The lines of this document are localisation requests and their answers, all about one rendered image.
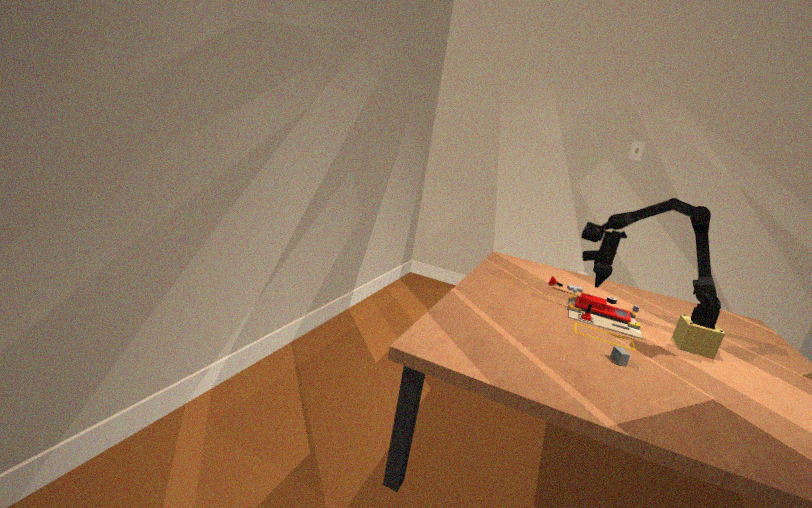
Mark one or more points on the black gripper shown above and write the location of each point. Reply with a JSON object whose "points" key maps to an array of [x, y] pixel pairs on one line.
{"points": [[602, 269]]}

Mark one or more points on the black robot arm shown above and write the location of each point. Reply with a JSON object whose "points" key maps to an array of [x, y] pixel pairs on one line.
{"points": [[707, 312]]}

